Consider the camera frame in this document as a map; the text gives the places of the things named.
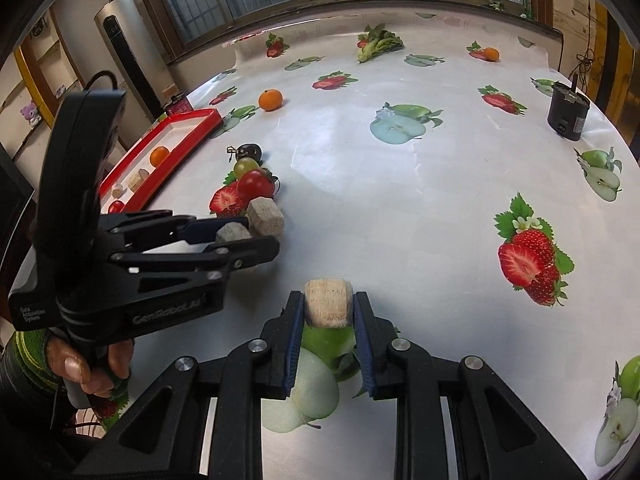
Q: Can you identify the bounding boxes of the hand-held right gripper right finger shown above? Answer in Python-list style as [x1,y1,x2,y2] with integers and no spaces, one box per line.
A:
[351,290,588,480]

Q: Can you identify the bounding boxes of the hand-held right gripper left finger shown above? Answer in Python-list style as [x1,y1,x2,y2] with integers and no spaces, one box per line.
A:
[75,290,307,480]

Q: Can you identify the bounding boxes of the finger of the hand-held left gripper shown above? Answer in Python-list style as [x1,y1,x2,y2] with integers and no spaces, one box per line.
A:
[100,210,251,252]
[111,236,281,291]

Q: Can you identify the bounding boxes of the beige bread chunk bottom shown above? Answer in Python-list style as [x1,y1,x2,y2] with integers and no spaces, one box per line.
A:
[304,279,353,329]

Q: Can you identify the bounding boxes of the beige bread chunk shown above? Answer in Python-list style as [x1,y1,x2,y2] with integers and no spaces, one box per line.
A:
[304,279,353,329]
[246,197,286,237]

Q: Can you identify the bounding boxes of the red rimmed white tray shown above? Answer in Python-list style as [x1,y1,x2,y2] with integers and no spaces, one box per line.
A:
[97,108,222,216]

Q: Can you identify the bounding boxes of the person's left forearm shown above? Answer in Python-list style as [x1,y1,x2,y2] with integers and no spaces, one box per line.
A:
[0,360,76,461]

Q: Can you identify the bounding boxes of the person's left hand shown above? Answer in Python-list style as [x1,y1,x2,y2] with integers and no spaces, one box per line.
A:
[0,330,135,401]

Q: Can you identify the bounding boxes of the beige bread chunk near tomato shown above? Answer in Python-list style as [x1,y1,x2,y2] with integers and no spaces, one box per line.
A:
[246,197,286,237]

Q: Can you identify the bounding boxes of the red tomato with stem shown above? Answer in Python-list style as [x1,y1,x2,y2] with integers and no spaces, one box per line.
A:
[236,169,279,203]

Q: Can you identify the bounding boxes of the yellow framed shelf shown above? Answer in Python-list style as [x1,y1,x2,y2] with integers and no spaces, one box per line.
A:
[12,10,86,131]

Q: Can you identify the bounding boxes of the fruit print tablecloth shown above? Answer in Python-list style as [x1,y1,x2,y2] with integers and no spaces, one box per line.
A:
[100,7,640,480]

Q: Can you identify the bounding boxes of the silver tower air conditioner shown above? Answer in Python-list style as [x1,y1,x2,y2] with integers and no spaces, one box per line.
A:
[94,0,176,123]

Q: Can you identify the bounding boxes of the green leafy vegetable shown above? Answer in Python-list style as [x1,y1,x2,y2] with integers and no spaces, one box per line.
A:
[356,24,405,64]

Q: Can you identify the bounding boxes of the black cylindrical device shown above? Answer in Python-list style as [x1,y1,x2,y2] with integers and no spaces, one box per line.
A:
[546,74,591,142]

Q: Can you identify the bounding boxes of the gold curtain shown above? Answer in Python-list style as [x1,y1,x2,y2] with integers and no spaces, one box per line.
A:
[595,0,640,126]

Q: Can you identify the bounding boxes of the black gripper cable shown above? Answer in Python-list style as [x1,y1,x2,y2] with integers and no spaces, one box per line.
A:
[82,71,126,95]

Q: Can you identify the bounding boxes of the hanging wall cable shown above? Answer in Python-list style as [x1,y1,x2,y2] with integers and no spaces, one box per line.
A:
[575,0,608,91]

